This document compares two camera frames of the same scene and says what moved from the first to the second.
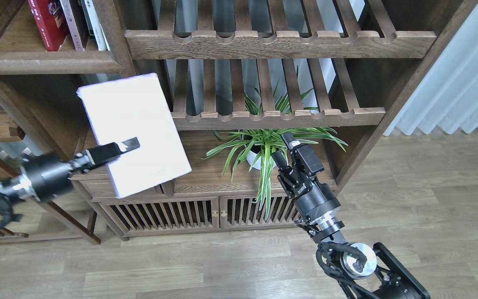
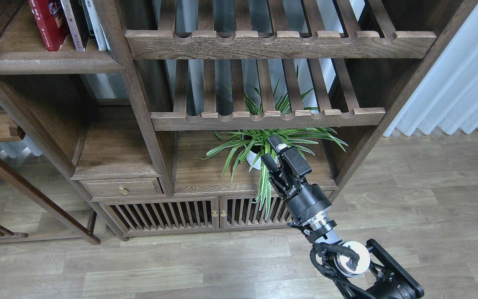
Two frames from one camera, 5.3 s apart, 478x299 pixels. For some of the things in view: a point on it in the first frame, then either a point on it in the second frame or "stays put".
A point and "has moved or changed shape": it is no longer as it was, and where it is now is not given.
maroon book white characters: (76, 23) has moved or changed shape
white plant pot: (254, 160) stays put
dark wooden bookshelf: (275, 103) stays put
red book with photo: (51, 22) stays put
